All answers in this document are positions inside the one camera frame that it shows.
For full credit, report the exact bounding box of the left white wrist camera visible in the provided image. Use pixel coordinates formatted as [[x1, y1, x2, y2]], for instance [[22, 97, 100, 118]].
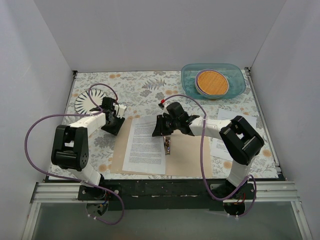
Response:
[[114, 103, 127, 119]]

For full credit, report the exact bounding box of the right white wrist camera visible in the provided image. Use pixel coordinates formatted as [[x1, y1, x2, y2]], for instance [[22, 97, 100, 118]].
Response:
[[158, 99, 166, 109]]

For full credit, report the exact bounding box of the brown cardboard folder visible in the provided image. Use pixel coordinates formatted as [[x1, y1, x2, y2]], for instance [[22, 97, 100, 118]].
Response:
[[110, 119, 202, 177]]

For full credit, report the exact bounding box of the aluminium frame rail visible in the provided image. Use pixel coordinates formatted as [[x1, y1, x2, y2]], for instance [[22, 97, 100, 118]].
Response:
[[30, 182, 80, 203]]

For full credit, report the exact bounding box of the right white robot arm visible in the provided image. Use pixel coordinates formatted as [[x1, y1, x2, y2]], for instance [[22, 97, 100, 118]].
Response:
[[152, 101, 265, 201]]

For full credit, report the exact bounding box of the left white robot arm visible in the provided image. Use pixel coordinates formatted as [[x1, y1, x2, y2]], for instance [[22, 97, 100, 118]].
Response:
[[51, 97, 127, 200]]

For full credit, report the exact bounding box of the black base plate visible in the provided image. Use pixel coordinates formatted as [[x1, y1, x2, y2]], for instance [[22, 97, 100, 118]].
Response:
[[44, 174, 258, 212]]

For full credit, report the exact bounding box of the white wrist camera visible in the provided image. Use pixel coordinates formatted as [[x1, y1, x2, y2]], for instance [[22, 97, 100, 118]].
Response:
[[114, 103, 127, 119], [158, 99, 166, 109]]

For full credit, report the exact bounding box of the orange woven round plate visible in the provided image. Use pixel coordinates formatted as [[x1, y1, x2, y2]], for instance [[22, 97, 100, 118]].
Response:
[[194, 69, 229, 96]]

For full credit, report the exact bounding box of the metal folder clip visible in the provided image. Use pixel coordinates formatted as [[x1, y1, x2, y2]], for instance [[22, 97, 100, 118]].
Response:
[[163, 136, 171, 155]]

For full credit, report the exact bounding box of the blue striped white plate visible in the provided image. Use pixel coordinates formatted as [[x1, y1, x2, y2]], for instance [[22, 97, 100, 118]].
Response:
[[74, 88, 108, 115]]

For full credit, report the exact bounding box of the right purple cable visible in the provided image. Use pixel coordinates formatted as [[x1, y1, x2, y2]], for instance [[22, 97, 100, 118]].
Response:
[[162, 94, 257, 218]]

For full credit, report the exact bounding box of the teal plastic container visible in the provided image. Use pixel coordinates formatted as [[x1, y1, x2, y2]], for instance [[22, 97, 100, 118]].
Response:
[[181, 63, 246, 100]]

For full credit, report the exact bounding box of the printed paper sheet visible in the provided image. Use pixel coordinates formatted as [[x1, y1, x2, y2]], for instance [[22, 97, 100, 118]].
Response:
[[122, 115, 166, 175], [209, 107, 258, 162]]

